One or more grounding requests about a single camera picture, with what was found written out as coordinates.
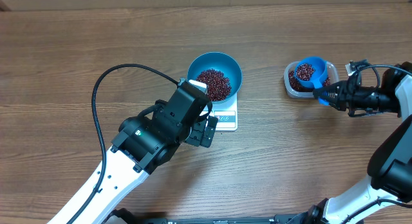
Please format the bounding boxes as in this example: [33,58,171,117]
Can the blue bowl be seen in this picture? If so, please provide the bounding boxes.
[187,52,243,104]

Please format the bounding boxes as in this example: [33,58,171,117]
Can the clear plastic container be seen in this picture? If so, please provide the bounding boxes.
[283,61,339,99]

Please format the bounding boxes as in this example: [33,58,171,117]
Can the white kitchen scale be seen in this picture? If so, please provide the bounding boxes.
[210,93,238,131]

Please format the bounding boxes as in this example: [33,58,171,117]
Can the red beans in bowl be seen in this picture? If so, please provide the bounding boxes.
[196,68,232,101]

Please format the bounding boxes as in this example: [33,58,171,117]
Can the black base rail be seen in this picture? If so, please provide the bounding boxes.
[102,209,326,224]

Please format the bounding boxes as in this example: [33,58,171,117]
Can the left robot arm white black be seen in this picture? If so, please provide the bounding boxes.
[51,79,218,223]

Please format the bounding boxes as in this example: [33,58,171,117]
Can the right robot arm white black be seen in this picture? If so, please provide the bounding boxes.
[290,60,411,224]

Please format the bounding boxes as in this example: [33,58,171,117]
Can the blue plastic scoop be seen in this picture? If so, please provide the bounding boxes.
[293,57,329,91]

